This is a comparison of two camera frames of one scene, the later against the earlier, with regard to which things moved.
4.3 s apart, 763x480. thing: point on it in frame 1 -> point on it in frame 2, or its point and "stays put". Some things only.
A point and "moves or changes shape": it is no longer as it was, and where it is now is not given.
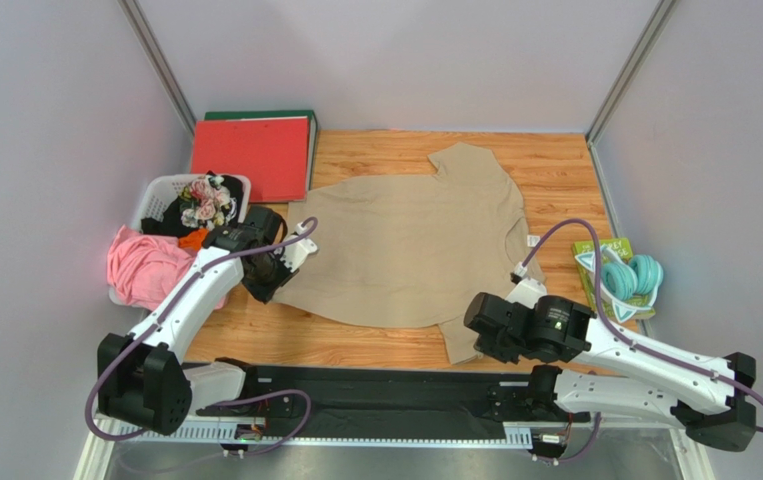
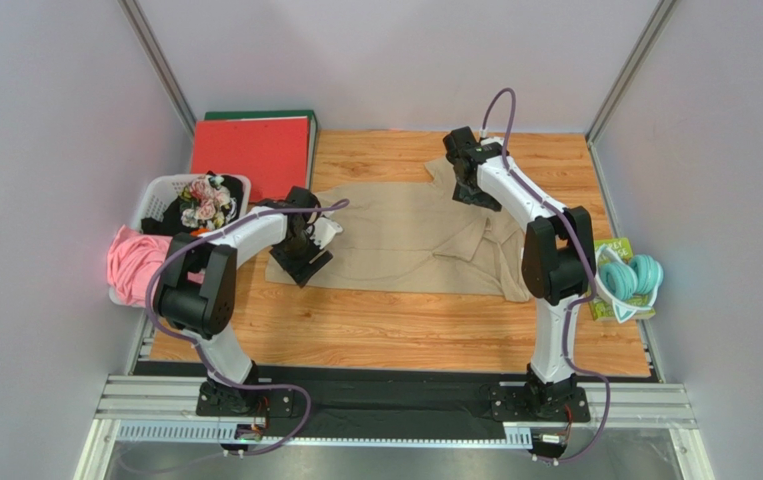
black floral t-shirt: x=205 y=201 stays put
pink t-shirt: x=142 y=269 stays put
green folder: x=313 y=129 stays put
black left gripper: x=266 y=293 -> x=301 y=271
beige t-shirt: x=414 y=250 moves or changes shape
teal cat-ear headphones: x=629 y=286 stays put
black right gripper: x=482 y=326 -> x=468 y=192
